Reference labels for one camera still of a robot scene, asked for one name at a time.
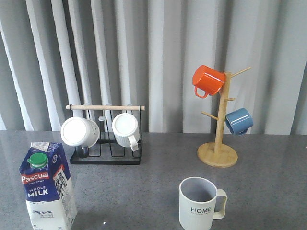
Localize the white HOME mug grey inside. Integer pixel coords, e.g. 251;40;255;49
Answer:
179;177;228;230

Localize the blue white milk carton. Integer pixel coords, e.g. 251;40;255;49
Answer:
19;142;77;230

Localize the white ribbed mug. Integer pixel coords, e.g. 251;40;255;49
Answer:
112;113;140;152

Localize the orange enamel mug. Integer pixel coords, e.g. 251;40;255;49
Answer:
192;65;226;98

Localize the wooden mug tree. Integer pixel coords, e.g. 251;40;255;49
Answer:
197;67;251;168

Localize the white smiley mug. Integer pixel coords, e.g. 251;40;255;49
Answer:
60;117;100;158

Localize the blue enamel mug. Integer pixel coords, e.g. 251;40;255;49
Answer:
225;108;254;136

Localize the grey pleated curtain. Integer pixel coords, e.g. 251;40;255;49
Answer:
0;0;307;135

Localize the black wire mug rack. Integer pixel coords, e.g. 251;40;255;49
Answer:
66;104;145;165

